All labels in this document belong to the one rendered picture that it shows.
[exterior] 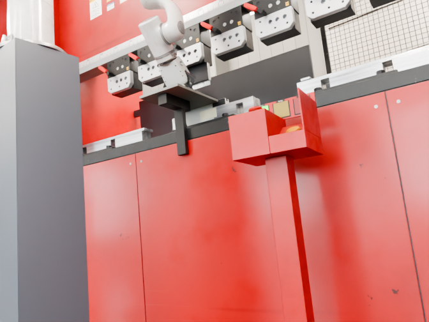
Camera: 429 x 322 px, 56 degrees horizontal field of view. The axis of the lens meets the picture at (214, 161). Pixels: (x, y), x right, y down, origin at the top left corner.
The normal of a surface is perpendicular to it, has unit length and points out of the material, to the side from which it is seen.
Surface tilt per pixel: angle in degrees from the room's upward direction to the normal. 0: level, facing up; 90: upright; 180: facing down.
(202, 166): 90
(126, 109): 90
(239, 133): 90
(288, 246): 90
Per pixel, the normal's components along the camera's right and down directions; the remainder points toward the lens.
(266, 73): -0.54, -0.09
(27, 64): 0.78, -0.18
